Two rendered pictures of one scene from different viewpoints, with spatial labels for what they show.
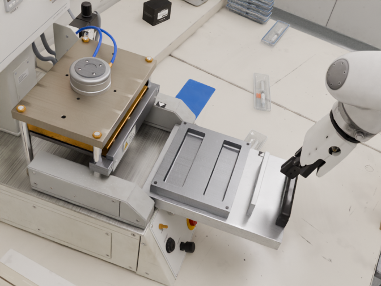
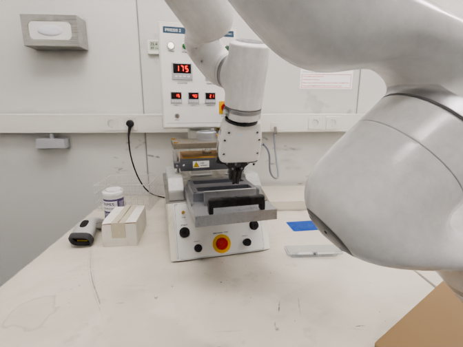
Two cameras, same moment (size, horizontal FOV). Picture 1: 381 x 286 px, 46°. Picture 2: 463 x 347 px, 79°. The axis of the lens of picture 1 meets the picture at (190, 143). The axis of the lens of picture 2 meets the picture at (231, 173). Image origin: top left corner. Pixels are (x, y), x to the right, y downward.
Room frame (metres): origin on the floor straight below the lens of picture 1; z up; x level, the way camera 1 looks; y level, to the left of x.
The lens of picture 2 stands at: (0.30, -0.84, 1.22)
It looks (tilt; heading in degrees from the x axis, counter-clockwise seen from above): 13 degrees down; 66
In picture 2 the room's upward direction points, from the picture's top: straight up
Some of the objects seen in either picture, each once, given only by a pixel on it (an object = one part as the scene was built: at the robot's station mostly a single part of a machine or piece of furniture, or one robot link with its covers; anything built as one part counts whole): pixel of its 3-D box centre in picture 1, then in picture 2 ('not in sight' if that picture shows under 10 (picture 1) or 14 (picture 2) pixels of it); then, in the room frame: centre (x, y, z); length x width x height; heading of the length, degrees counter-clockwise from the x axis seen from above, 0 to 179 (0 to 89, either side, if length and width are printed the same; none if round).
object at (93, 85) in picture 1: (81, 82); (210, 145); (0.69, 0.25, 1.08); 0.31 x 0.24 x 0.13; 171
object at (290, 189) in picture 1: (288, 192); (236, 203); (0.60, -0.22, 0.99); 0.15 x 0.02 x 0.04; 171
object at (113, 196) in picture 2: not in sight; (114, 204); (0.31, 0.43, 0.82); 0.09 x 0.09 x 0.15
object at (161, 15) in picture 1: (156, 11); not in sight; (1.46, 0.22, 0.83); 0.09 x 0.06 x 0.07; 146
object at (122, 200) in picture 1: (92, 189); (173, 182); (0.52, 0.17, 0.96); 0.25 x 0.05 x 0.07; 81
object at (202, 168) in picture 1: (203, 165); (220, 187); (0.63, -0.04, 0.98); 0.20 x 0.17 x 0.03; 171
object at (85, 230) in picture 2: not in sight; (90, 226); (0.22, 0.30, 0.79); 0.20 x 0.08 x 0.08; 69
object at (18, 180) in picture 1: (78, 140); (206, 182); (0.67, 0.25, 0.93); 0.46 x 0.35 x 0.01; 81
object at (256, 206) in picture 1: (223, 176); (224, 195); (0.62, -0.08, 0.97); 0.30 x 0.22 x 0.08; 81
